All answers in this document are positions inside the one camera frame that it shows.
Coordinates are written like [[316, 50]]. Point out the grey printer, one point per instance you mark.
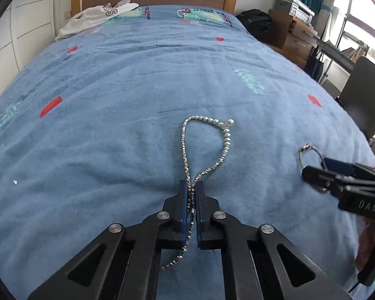
[[292, 4]]

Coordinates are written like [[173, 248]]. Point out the blue printed blanket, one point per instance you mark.
[[112, 131]]

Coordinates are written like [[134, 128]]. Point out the dark desk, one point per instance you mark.
[[334, 51]]

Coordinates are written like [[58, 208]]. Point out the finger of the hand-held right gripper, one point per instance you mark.
[[315, 176], [337, 164]]

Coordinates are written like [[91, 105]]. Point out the person's right hand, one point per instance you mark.
[[364, 243]]

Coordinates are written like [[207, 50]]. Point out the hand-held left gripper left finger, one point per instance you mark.
[[182, 200]]

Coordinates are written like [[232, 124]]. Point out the black backpack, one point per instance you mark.
[[256, 22]]

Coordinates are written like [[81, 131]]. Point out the window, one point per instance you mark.
[[362, 6]]

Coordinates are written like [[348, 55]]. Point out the black chair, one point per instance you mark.
[[365, 93]]

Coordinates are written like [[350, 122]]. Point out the white garment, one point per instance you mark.
[[87, 18]]

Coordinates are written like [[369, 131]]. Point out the white wardrobe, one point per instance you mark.
[[25, 22]]

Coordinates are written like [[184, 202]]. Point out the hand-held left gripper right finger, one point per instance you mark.
[[200, 200]]

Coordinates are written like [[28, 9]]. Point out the wooden drawer cabinet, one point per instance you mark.
[[297, 34]]

